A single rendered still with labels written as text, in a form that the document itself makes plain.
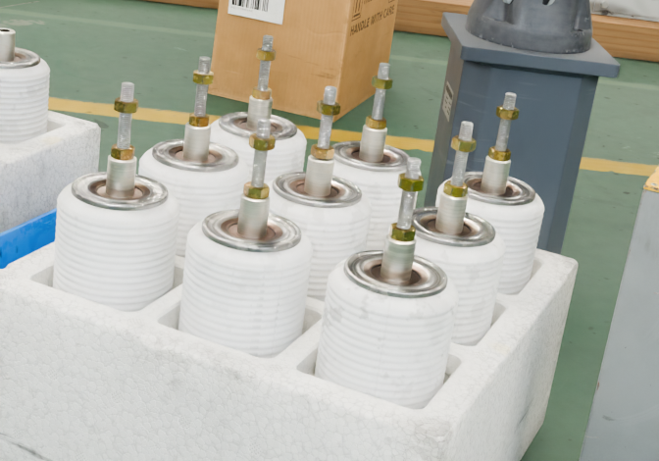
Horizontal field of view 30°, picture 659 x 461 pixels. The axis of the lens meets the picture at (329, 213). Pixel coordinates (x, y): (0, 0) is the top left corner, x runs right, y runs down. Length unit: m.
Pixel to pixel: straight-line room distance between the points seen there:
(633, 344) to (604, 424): 0.08
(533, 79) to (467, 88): 0.08
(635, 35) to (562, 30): 1.52
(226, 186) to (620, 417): 0.38
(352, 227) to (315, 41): 1.09
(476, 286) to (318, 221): 0.14
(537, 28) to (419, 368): 0.66
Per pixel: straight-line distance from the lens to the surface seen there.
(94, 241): 0.95
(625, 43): 2.97
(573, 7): 1.47
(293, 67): 2.10
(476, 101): 1.46
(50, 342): 0.97
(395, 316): 0.85
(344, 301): 0.87
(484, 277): 0.98
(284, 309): 0.92
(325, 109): 1.00
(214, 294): 0.91
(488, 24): 1.46
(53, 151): 1.31
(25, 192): 1.28
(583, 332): 1.47
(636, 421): 1.06
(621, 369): 1.04
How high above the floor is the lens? 0.60
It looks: 21 degrees down
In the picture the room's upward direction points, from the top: 8 degrees clockwise
